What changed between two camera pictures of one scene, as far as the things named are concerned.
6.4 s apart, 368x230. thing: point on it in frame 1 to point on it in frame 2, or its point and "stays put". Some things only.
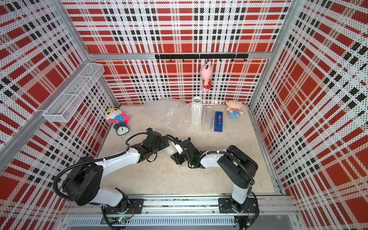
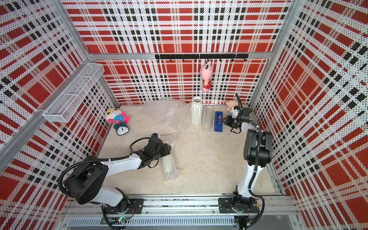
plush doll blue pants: (234, 106) stays put
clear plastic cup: (206, 123) stays put
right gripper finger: (179, 158) to (229, 120)
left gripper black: (163, 145) to (166, 149)
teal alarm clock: (121, 129) stays put
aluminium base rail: (184, 212) stays put
